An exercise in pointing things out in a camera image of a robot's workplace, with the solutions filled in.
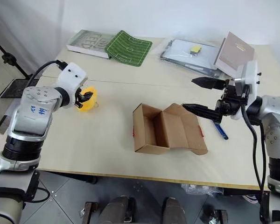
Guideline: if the clear plastic bag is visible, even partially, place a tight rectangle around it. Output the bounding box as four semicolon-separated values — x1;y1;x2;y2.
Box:
157;36;225;79

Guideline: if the dark rounded shape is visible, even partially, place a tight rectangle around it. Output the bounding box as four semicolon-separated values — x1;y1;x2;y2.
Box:
98;196;136;224
162;196;188;224

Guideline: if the brown wooden block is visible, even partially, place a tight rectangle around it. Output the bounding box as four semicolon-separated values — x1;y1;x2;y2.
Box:
211;209;228;224
83;201;99;224

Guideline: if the black tripod stand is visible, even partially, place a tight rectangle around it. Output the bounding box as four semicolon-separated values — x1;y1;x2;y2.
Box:
0;34;30;79

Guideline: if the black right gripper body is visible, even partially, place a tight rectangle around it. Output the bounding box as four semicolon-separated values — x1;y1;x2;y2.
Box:
215;79;248;117

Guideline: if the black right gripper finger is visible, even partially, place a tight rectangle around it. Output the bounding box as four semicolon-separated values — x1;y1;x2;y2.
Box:
191;77;227;91
182;103;224;123

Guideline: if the black floor plate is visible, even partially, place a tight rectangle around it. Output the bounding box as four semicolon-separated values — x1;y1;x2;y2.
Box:
0;78;40;99

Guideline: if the brown hardcover book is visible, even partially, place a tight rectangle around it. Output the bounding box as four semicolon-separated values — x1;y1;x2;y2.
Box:
213;31;256;79

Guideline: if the blue pen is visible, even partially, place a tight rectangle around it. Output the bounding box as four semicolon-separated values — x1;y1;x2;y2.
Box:
213;121;230;141

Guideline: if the white thick book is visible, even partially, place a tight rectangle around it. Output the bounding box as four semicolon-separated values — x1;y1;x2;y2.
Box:
66;29;115;59

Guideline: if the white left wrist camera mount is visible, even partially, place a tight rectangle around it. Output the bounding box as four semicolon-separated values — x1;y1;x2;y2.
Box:
56;62;88;109

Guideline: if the yellow sponge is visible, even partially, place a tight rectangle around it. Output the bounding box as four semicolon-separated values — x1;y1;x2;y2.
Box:
189;45;202;55

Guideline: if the yellow plastic item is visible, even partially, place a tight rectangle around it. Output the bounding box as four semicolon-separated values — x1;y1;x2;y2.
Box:
77;85;99;113

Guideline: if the brown cardboard box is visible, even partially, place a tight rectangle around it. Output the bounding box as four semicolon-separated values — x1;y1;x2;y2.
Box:
132;102;209;156

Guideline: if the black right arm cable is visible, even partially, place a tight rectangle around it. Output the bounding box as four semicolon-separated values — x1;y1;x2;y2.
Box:
241;104;272;224

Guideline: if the plastic sleeve with documents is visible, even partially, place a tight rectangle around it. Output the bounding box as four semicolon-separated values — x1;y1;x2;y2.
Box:
160;38;221;77

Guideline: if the green soccer field mat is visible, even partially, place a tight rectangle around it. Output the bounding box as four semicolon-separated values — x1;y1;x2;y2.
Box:
105;30;153;68

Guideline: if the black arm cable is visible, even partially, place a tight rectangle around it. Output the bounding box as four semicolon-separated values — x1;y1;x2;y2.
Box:
241;104;272;224
25;60;69;88

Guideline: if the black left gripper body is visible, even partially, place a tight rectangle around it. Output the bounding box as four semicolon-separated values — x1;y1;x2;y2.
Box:
73;87;84;109

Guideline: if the crumpled clear plastic wrap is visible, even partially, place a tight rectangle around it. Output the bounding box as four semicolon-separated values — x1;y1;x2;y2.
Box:
180;183;225;196

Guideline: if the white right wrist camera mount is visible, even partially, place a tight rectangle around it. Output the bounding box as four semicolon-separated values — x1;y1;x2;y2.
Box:
232;60;262;121

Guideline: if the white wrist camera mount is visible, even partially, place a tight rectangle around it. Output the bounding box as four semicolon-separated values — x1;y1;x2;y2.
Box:
232;60;262;121
56;62;88;109

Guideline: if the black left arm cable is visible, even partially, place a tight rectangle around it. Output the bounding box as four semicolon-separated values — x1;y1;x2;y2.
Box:
25;60;69;88

